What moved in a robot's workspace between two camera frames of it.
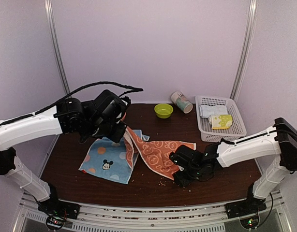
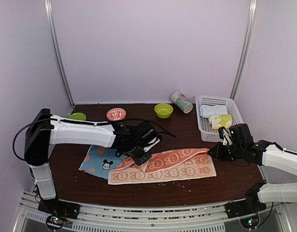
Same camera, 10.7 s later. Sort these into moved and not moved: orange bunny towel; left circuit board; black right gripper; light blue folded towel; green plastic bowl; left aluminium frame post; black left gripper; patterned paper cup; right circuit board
Moved: black left gripper; black right gripper; orange bunny towel
Not moved: patterned paper cup; left aluminium frame post; light blue folded towel; right circuit board; green plastic bowl; left circuit board
